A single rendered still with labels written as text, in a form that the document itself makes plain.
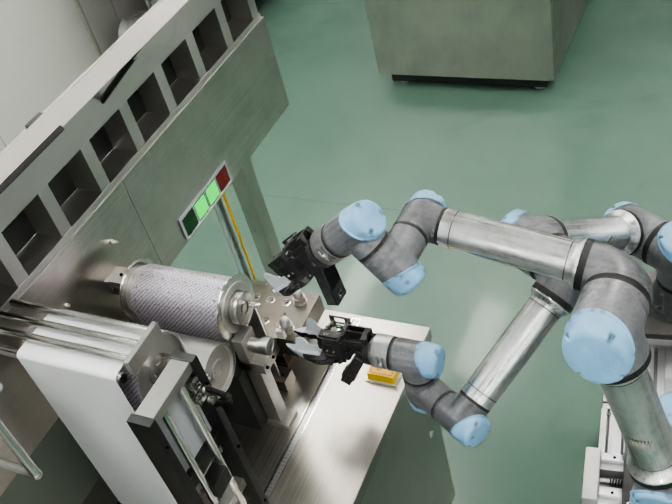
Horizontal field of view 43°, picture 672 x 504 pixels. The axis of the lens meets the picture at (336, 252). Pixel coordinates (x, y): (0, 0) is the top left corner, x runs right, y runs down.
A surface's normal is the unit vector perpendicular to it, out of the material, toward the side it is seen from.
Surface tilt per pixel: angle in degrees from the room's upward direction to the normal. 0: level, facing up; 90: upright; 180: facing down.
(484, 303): 0
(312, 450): 0
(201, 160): 90
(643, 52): 0
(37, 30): 90
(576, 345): 83
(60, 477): 90
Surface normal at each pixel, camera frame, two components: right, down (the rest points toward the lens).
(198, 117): 0.90, 0.13
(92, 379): -0.39, 0.68
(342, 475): -0.21, -0.72
